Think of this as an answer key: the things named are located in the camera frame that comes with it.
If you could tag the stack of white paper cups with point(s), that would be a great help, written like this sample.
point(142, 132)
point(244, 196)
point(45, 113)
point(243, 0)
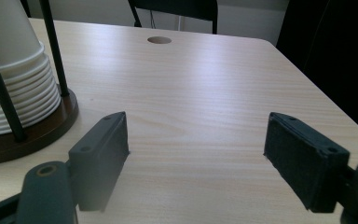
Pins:
point(18, 40)

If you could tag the dark double cup holder rack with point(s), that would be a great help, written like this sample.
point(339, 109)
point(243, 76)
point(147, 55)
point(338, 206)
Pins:
point(43, 132)

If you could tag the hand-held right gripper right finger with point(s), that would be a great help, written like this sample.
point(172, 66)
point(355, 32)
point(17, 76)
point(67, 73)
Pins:
point(304, 165)

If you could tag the black folding chair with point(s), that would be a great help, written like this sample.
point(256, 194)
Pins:
point(183, 6)

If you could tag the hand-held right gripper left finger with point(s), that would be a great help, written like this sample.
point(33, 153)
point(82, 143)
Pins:
point(96, 168)

